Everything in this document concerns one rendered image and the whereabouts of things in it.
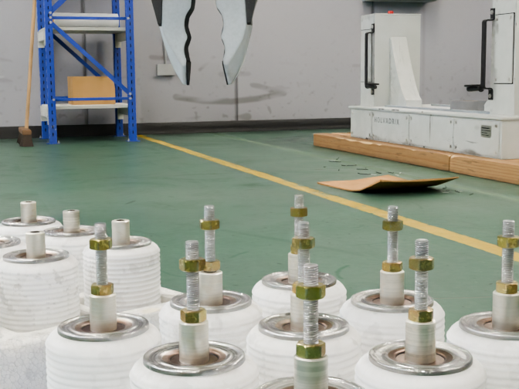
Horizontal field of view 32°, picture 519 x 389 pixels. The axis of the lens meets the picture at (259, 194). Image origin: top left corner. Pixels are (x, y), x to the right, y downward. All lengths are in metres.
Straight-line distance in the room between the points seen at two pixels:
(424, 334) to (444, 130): 3.83
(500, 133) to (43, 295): 3.22
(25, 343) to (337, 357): 0.40
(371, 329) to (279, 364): 0.12
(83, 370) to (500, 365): 0.33
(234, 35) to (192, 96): 6.42
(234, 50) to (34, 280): 0.39
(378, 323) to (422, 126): 3.90
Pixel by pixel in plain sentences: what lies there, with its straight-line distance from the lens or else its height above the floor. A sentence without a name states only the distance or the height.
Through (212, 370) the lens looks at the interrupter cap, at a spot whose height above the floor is 0.25.
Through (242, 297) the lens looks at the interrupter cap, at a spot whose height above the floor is 0.25.
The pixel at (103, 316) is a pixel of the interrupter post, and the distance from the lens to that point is 0.76.
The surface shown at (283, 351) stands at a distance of 0.72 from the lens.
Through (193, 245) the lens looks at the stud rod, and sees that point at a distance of 0.66.
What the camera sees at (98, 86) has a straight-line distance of 6.58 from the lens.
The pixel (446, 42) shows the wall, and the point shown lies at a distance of 8.08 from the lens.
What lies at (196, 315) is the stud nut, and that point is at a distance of 0.66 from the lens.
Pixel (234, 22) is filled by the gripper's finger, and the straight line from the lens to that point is 0.80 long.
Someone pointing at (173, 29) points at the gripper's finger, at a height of 0.50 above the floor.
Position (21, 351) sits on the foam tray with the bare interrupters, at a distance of 1.01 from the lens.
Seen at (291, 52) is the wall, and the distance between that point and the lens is 7.47.
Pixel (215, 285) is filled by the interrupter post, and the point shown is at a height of 0.27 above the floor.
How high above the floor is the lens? 0.46
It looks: 8 degrees down
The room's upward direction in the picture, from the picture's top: 1 degrees counter-clockwise
